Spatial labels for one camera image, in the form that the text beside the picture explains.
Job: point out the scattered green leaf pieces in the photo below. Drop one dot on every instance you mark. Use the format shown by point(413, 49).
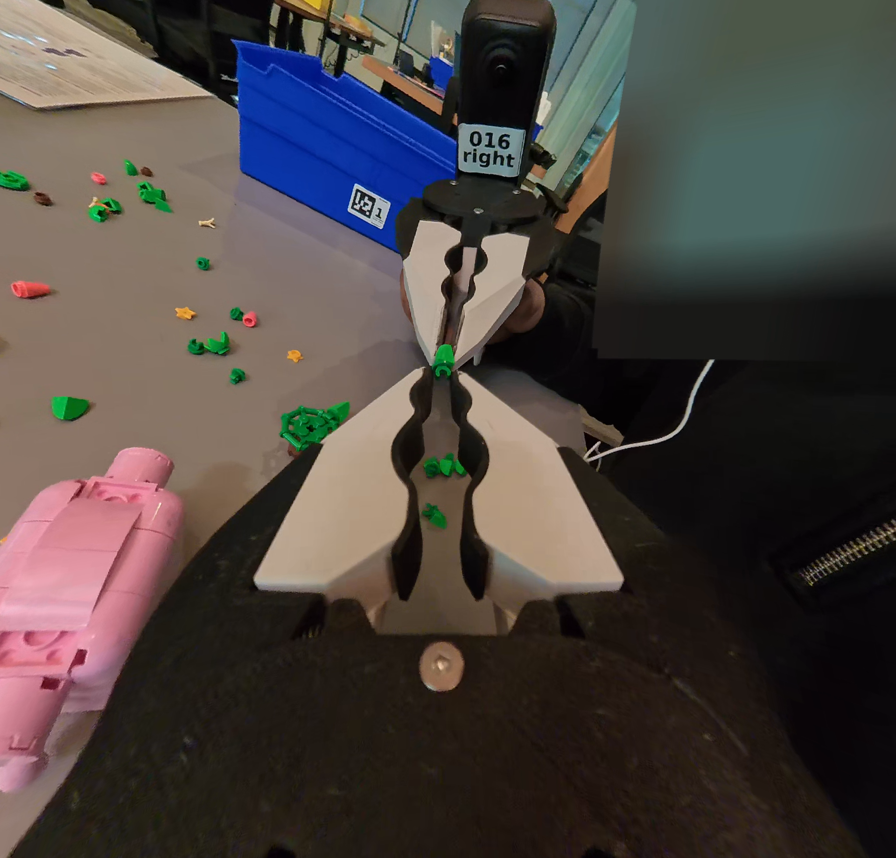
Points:
point(435, 516)

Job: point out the background wooden desk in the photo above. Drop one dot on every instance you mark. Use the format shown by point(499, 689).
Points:
point(406, 88)

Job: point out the green brick with yellow bit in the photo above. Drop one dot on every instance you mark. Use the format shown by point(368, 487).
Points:
point(105, 208)

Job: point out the person's right hand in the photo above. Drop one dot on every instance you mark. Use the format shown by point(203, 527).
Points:
point(528, 305)

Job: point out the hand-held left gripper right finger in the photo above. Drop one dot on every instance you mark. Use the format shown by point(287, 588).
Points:
point(546, 522)

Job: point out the green flat leaf brick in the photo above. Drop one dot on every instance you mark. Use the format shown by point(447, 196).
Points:
point(12, 180)

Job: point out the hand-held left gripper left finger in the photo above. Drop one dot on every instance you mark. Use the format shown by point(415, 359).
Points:
point(336, 522)

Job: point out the green spiky plant brick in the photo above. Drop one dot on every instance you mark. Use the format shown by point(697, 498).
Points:
point(155, 197)

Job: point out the green web plant assembly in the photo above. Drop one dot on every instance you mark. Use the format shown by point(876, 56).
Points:
point(304, 424)

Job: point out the green leaf brick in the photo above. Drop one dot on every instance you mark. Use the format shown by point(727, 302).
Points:
point(442, 362)
point(12, 180)
point(339, 411)

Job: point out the blue plastic bin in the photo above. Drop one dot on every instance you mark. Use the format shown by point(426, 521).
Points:
point(315, 137)

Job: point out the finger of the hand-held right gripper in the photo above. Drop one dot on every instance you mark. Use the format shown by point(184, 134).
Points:
point(500, 277)
point(423, 277)

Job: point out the green clawed plant brick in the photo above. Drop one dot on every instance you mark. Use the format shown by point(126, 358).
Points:
point(210, 343)

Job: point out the green half-dome brick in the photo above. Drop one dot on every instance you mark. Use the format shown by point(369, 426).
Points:
point(70, 407)

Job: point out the person's black jacket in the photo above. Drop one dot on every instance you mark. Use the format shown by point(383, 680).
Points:
point(770, 487)

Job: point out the pink brick watering can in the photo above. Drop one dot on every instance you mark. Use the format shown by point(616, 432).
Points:
point(84, 564)

